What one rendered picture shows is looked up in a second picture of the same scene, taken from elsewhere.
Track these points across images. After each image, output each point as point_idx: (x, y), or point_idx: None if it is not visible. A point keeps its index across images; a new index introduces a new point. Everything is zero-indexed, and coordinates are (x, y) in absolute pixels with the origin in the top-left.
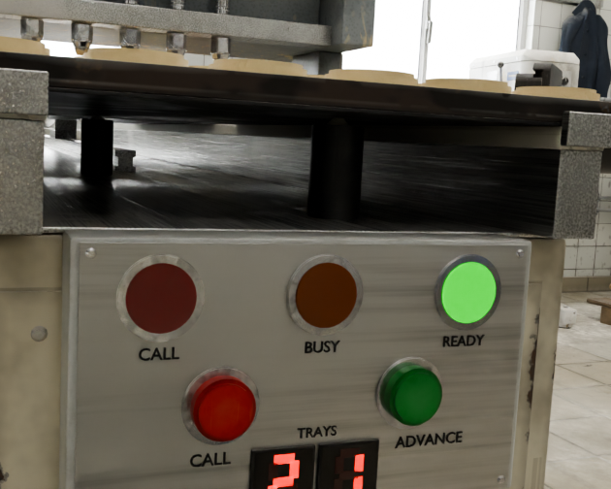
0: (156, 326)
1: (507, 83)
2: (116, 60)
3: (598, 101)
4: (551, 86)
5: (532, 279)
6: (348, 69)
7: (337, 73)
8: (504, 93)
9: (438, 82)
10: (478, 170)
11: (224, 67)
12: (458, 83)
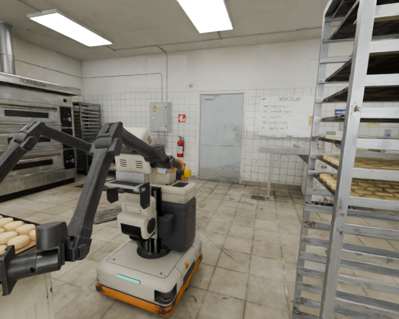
0: None
1: None
2: (35, 226)
3: None
4: None
5: None
6: (11, 219)
7: (11, 221)
8: (7, 215)
9: (0, 218)
10: None
11: (22, 224)
12: (2, 217)
